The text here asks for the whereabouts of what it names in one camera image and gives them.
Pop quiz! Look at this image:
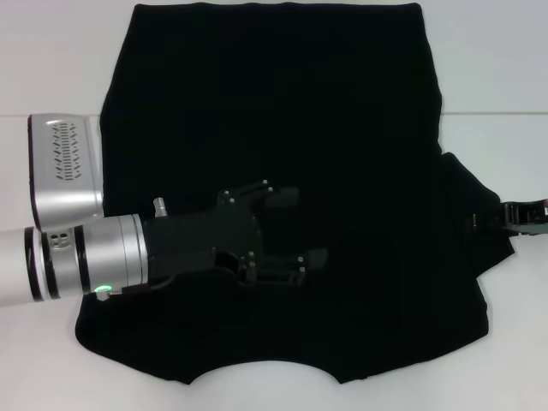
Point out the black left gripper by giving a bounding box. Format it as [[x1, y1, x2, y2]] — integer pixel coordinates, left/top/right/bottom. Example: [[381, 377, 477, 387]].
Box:
[[142, 179, 331, 287]]

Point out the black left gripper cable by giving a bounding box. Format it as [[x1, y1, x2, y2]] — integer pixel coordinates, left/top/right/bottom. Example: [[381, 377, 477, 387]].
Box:
[[94, 195, 173, 303]]

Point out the black t-shirt with white print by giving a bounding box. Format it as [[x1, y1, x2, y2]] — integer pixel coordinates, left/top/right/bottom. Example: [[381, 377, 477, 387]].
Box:
[[74, 3, 517, 374]]

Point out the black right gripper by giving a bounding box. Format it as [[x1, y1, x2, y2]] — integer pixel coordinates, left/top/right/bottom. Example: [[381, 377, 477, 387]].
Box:
[[497, 197, 548, 238]]

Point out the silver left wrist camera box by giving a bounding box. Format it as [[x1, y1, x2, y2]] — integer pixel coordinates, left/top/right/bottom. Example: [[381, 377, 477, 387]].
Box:
[[27, 112, 105, 231]]

